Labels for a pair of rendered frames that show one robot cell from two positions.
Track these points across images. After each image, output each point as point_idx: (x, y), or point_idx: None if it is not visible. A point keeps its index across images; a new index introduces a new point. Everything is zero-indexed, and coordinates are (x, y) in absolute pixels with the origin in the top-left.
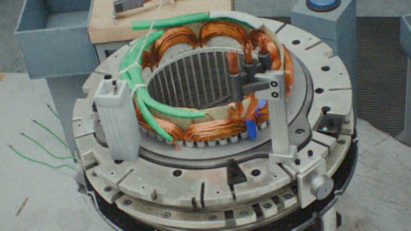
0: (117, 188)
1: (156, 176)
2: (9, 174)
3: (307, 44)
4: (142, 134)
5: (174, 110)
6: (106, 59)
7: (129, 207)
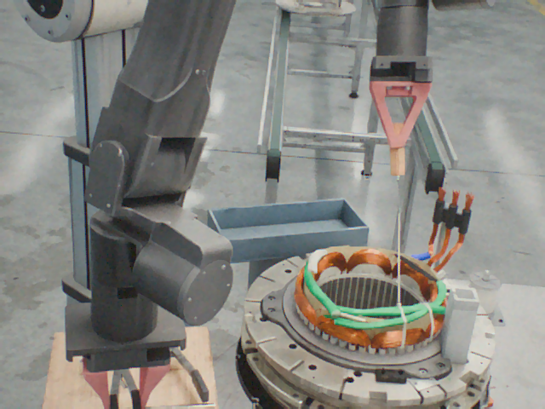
0: (467, 388)
1: (473, 337)
2: None
3: (291, 265)
4: (435, 342)
5: (444, 290)
6: (319, 383)
7: (486, 378)
